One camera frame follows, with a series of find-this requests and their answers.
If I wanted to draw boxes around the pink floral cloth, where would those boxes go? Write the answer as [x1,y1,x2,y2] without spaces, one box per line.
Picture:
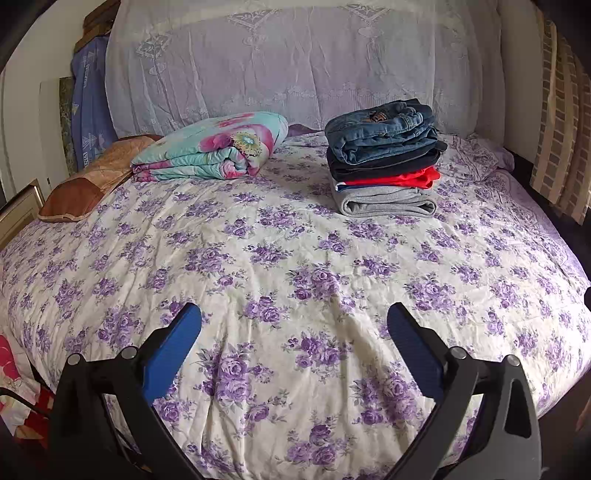
[0,335,56,444]

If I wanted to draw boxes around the folded red garment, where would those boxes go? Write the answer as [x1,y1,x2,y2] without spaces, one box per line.
[344,167,441,190]

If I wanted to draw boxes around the blue denim pants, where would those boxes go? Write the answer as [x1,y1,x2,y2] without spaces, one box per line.
[324,100,441,165]

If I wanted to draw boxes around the white lace headboard cover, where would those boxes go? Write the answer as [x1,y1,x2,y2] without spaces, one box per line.
[105,0,506,139]

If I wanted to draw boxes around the folded black pants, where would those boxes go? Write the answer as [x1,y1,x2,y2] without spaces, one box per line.
[327,141,448,183]

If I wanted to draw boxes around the folded grey pants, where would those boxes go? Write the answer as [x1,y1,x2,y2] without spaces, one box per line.
[332,180,437,217]

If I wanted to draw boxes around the green marbled board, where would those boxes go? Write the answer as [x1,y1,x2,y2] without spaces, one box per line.
[58,77,77,177]

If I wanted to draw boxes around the brown patchwork pillow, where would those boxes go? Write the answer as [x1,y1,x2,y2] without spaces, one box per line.
[38,134,163,222]

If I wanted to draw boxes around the gold picture frame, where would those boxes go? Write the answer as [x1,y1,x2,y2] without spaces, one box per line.
[0,181,46,250]

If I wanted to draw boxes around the folded floral turquoise blanket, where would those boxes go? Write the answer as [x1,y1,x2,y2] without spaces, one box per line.
[130,112,290,182]

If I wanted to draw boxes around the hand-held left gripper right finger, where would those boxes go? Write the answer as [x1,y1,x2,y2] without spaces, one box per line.
[387,302,542,480]

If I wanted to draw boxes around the blue printed cloth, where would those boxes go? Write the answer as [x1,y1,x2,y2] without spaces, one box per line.
[71,34,118,171]

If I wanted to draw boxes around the purple floral bed quilt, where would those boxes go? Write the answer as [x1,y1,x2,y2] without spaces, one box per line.
[0,124,591,480]

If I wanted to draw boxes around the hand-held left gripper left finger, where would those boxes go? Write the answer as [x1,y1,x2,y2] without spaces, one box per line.
[46,303,205,480]

